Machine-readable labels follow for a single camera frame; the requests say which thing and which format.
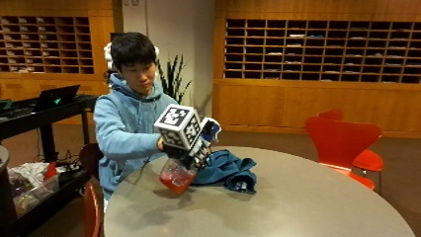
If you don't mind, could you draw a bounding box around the black cart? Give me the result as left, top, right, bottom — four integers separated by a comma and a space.
0, 93, 100, 233

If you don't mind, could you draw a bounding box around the clear plastic bin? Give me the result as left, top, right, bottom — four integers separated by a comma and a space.
6, 163, 60, 216

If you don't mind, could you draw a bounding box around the blue cloth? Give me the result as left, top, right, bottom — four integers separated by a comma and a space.
190, 149, 260, 196

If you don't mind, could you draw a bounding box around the the person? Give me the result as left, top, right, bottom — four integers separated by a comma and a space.
92, 32, 180, 201

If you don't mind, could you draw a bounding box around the dark red chair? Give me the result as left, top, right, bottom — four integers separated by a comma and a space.
77, 142, 105, 182

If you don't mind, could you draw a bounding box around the black laptop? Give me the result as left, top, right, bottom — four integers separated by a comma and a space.
33, 84, 81, 112

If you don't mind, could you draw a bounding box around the bundle of black cables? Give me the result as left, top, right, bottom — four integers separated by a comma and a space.
54, 149, 86, 176

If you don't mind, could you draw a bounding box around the white rounded object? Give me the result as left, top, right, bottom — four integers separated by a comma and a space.
102, 41, 160, 87

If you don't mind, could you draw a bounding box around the white cube with black markers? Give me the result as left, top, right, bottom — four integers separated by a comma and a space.
153, 103, 212, 162

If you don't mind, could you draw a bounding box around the small wooden pigeonhole shelf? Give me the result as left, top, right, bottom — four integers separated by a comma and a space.
0, 15, 96, 75

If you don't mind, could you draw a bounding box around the wide wooden pigeonhole shelf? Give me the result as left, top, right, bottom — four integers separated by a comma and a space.
222, 18, 421, 85

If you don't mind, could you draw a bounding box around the red item in bin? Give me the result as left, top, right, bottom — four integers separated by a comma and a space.
44, 161, 58, 182

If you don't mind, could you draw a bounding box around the green potted plant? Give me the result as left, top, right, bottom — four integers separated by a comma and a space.
157, 53, 193, 105

